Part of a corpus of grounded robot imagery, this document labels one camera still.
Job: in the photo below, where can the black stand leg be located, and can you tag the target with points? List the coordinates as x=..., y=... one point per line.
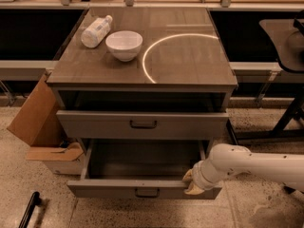
x=279, y=133

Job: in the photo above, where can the black bar lower left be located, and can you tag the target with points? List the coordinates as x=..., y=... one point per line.
x=34, y=201

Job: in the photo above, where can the white ceramic bowl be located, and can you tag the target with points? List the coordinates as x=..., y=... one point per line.
x=124, y=45

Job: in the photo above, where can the grey drawer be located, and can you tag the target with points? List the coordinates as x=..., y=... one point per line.
x=142, y=126
x=137, y=169

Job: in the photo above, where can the grey drawer cabinet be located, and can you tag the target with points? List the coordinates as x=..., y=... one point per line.
x=181, y=67

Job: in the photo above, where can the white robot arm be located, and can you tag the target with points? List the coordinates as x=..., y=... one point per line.
x=226, y=160

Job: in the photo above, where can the white plastic bottle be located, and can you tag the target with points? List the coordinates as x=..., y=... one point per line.
x=93, y=35

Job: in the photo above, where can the grey top drawer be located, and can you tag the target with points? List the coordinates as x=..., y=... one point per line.
x=142, y=126

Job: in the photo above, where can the brown cardboard box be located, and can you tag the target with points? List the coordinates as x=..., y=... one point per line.
x=37, y=125

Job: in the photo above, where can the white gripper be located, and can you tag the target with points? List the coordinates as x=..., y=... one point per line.
x=199, y=176

